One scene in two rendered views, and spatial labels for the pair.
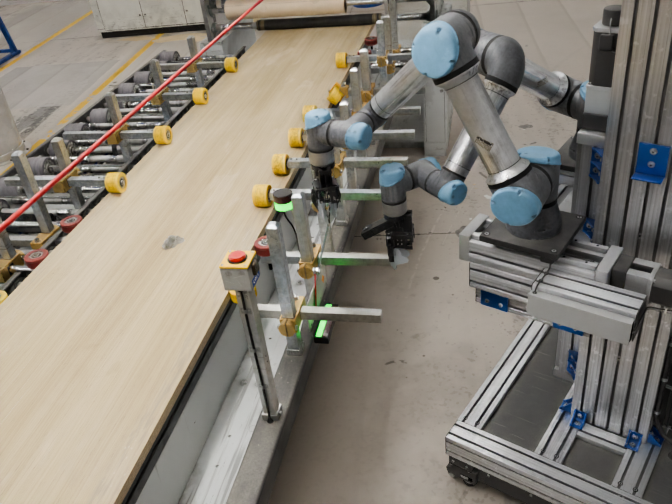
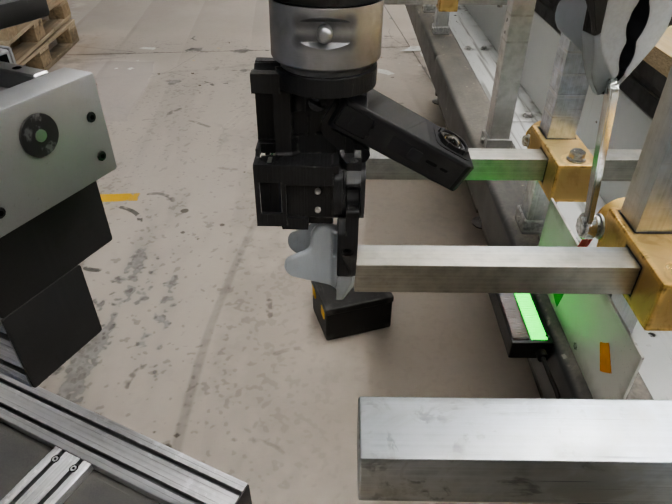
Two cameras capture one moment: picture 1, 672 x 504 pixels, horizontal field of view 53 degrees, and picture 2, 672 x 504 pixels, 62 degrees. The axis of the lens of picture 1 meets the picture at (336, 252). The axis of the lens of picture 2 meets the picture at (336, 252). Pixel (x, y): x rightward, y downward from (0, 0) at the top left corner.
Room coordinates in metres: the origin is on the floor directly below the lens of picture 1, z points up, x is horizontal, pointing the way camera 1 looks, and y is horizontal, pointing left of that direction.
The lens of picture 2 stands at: (2.14, -0.29, 1.15)
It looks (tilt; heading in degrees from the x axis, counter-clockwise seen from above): 36 degrees down; 165
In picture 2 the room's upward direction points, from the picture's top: straight up
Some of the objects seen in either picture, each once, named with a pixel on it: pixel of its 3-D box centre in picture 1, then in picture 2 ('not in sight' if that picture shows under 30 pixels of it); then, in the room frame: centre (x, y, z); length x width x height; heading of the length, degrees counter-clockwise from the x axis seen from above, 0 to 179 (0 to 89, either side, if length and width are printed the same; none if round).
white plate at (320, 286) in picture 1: (317, 294); (575, 300); (1.76, 0.08, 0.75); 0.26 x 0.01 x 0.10; 165
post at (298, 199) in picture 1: (307, 258); (647, 219); (1.79, 0.09, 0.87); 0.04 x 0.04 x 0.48; 75
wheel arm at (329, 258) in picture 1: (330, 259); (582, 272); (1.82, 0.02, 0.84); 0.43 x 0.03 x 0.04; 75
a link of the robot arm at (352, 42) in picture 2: (394, 205); (326, 33); (1.76, -0.19, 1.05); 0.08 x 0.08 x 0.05
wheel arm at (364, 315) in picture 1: (309, 313); (521, 166); (1.58, 0.10, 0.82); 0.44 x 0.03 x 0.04; 75
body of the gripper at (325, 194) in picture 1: (325, 181); not in sight; (1.77, 0.01, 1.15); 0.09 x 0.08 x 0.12; 5
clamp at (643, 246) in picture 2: (309, 261); (651, 258); (1.82, 0.09, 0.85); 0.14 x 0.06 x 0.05; 165
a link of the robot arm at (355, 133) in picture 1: (352, 132); not in sight; (1.74, -0.09, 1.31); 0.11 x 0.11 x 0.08; 56
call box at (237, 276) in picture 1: (240, 271); not in sight; (1.30, 0.23, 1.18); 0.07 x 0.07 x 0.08; 75
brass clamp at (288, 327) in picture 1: (292, 316); (557, 158); (1.58, 0.15, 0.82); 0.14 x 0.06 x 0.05; 165
